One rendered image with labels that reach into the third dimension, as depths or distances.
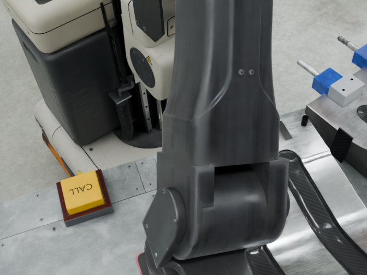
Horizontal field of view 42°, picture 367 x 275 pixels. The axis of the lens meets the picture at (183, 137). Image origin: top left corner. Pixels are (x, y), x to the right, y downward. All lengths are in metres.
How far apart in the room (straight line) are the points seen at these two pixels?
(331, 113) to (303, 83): 1.25
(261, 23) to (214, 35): 0.03
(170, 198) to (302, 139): 0.51
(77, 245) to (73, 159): 0.79
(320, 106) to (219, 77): 0.61
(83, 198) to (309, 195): 0.35
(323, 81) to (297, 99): 1.15
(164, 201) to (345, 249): 0.42
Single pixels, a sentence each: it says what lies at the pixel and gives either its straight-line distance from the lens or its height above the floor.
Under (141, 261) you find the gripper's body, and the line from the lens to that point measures 0.47.
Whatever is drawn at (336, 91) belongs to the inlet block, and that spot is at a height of 0.88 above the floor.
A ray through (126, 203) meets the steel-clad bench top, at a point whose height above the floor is 0.80.
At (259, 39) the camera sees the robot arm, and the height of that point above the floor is 1.31.
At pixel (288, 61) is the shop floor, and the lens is 2.20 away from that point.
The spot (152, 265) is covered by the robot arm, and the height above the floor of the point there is 1.17.
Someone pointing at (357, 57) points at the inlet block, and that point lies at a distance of 0.97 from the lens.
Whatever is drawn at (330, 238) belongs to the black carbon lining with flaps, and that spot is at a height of 0.88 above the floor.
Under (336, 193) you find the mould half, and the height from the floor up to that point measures 0.88.
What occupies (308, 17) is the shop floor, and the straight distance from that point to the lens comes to 2.45.
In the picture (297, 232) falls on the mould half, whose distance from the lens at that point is 0.70.
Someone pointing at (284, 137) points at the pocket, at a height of 0.86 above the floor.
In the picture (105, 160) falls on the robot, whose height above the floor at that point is 0.28.
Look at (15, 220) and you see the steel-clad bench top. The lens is 0.85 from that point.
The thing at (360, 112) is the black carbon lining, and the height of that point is 0.85.
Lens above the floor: 1.50
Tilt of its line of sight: 52 degrees down
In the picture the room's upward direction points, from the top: 5 degrees counter-clockwise
